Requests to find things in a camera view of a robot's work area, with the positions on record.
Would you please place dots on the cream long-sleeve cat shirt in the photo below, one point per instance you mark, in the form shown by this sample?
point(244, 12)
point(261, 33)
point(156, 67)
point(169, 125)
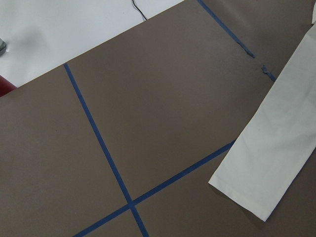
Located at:
point(278, 140)

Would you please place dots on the brown paper table cover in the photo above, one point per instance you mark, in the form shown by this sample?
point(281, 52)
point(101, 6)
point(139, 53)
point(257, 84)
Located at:
point(122, 140)

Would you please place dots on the dark red object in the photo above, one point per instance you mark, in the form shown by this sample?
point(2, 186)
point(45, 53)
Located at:
point(5, 86)

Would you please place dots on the silver metal object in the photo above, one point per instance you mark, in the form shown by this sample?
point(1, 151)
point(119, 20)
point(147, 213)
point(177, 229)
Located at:
point(3, 47)

